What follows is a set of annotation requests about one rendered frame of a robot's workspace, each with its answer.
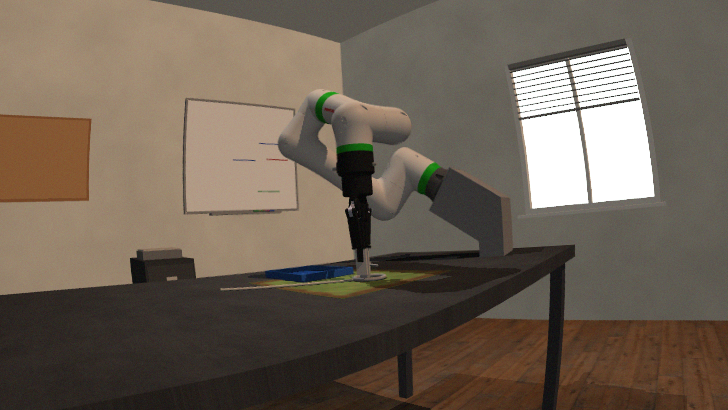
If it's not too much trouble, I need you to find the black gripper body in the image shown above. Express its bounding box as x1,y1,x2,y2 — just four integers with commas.
341,174,373,218

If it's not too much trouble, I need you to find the white ring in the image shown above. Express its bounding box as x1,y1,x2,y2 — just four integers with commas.
352,274,386,282

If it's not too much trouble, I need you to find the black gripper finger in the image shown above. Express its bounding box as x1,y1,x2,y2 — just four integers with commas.
364,203,372,274
345,201,368,275

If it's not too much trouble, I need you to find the blue tray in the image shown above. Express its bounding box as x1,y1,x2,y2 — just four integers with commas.
265,265,352,282

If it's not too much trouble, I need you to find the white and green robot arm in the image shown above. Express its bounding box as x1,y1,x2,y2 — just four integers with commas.
278,89,448,221

